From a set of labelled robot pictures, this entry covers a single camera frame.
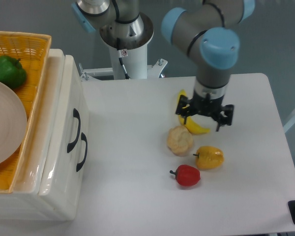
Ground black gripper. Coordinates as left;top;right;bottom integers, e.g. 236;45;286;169
175;92;235;131

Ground white drawer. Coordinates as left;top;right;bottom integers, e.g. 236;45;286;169
73;132;88;216
38;55;89;221

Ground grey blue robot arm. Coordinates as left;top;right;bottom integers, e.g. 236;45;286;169
72;0;255;127

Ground white drawer cabinet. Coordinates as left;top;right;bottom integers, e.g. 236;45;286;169
0;48;84;221

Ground yellow banana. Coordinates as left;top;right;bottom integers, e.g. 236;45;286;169
176;89;211;135

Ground round bread bun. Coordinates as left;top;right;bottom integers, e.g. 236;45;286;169
167;125;194;156

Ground yellow bell pepper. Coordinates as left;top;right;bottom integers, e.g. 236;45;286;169
193;146;225;170

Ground red bell pepper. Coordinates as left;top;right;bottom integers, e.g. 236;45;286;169
170;165;201;187

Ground orange woven basket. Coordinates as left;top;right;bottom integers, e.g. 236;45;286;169
0;30;52;194

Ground beige round plate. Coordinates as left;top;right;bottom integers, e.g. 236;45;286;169
0;82;27;163

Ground green bell pepper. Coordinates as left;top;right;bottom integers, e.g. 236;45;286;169
0;55;27;89

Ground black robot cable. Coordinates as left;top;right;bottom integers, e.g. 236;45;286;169
116;38;131;80

